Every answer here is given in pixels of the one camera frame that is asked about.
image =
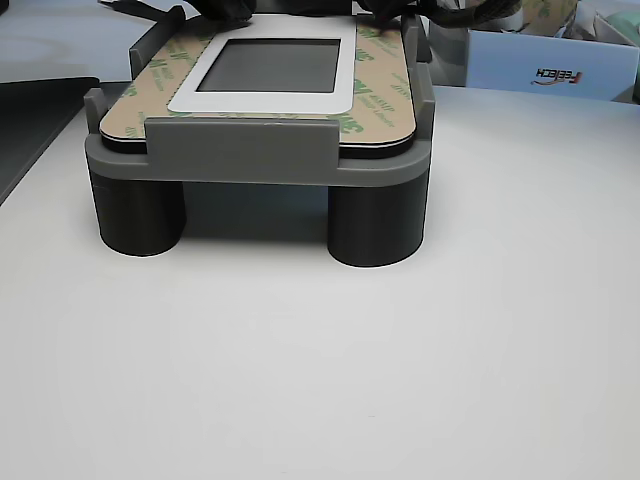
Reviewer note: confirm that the white-framed screen device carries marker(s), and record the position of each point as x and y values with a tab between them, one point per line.
280	102

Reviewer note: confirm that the discarded tan 3M film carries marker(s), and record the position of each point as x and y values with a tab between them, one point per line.
545	12

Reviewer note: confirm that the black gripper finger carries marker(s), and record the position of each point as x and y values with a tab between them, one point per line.
239	9
206	7

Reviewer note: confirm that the grey device holder fixture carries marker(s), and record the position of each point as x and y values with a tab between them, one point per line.
240	150

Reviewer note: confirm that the white Feetech cardboard box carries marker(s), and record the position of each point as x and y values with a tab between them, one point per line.
525	60

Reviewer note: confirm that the pale green roll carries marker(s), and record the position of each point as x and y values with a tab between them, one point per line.
625	25

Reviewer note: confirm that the device panel with adhesive liner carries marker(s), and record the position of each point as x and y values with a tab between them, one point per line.
385	100

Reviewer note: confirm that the dark grey flat tray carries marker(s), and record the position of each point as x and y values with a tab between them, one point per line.
30	125

